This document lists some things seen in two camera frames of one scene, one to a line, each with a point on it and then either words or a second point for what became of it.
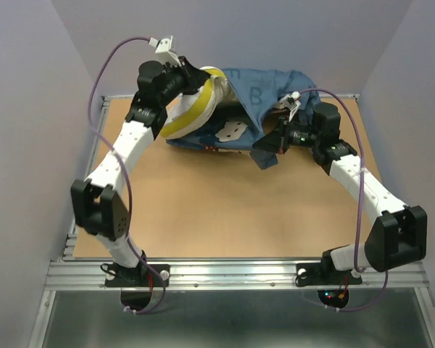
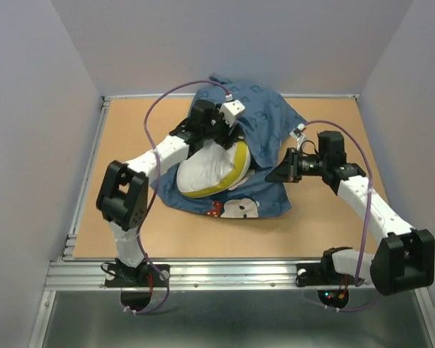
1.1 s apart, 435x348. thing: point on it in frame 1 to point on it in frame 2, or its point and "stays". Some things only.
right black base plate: (322, 274) stays
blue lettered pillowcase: (238, 125) to (266, 125)
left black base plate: (118, 275) stays
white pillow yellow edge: (195, 110) to (213, 169)
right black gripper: (270, 143) to (288, 171)
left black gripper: (195, 77) to (225, 141)
